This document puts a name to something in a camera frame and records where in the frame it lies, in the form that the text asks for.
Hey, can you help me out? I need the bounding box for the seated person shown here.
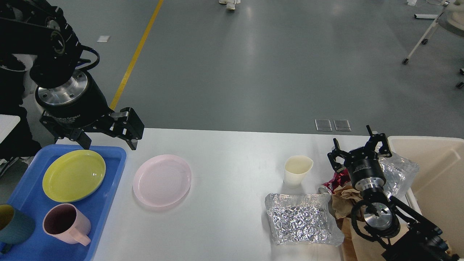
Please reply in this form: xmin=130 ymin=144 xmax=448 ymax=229
xmin=0 ymin=69 xmax=42 ymax=159

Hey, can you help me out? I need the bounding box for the floor socket plate right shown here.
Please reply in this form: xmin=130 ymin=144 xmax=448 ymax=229
xmin=333 ymin=119 xmax=352 ymax=132

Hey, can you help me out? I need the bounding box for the white side table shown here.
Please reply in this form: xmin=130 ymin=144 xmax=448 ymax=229
xmin=0 ymin=114 xmax=20 ymax=143

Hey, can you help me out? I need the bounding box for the floor socket plate left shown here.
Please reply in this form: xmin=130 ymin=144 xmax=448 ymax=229
xmin=315 ymin=119 xmax=333 ymax=132

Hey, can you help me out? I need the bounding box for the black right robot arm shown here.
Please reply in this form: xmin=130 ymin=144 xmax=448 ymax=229
xmin=327 ymin=125 xmax=460 ymax=261

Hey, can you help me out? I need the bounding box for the cream paper cup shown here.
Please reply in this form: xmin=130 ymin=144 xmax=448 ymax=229
xmin=284 ymin=155 xmax=314 ymax=187

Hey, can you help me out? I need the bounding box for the crumpled foil container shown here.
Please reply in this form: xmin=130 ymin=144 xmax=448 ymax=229
xmin=378 ymin=152 xmax=420 ymax=198

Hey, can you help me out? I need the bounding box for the person in white trousers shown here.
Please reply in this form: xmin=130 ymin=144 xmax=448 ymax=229
xmin=218 ymin=0 xmax=241 ymax=11

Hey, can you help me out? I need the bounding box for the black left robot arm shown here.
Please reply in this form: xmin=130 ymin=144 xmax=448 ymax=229
xmin=1 ymin=0 xmax=144 ymax=150

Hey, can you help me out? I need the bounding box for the flat aluminium foil tray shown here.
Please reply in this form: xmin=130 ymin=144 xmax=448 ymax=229
xmin=265 ymin=193 xmax=344 ymax=246

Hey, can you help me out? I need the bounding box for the blue plastic tray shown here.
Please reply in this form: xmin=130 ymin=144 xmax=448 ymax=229
xmin=1 ymin=144 xmax=126 ymax=261

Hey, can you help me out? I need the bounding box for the white chair right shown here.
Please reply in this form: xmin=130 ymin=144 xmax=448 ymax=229
xmin=402 ymin=0 xmax=464 ymax=65

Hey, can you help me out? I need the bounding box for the teal mug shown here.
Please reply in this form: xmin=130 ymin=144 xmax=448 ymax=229
xmin=0 ymin=204 xmax=36 ymax=256

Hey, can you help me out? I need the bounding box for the yellow plate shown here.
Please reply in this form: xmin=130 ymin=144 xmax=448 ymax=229
xmin=42 ymin=150 xmax=106 ymax=203

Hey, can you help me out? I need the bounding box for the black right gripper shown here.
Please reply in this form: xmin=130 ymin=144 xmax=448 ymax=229
xmin=327 ymin=125 xmax=392 ymax=191

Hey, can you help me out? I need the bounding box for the crushed red can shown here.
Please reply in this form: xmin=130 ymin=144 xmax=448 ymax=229
xmin=318 ymin=170 xmax=350 ymax=194

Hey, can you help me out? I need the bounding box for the beige plastic bin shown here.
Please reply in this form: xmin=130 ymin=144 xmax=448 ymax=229
xmin=388 ymin=136 xmax=464 ymax=258

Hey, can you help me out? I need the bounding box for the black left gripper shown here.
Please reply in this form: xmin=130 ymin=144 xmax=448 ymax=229
xmin=35 ymin=70 xmax=145 ymax=150

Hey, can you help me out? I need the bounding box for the floor socket plate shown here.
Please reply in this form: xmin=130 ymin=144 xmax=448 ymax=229
xmin=315 ymin=119 xmax=333 ymax=132
xmin=333 ymin=119 xmax=352 ymax=132

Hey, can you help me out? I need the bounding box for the pink mug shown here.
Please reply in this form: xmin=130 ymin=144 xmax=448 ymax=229
xmin=42 ymin=203 xmax=91 ymax=246

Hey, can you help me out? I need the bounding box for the pink plate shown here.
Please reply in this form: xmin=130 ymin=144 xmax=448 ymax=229
xmin=133 ymin=155 xmax=192 ymax=207

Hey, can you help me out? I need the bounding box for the brown paper bag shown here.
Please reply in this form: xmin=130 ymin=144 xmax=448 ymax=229
xmin=332 ymin=182 xmax=385 ymax=261

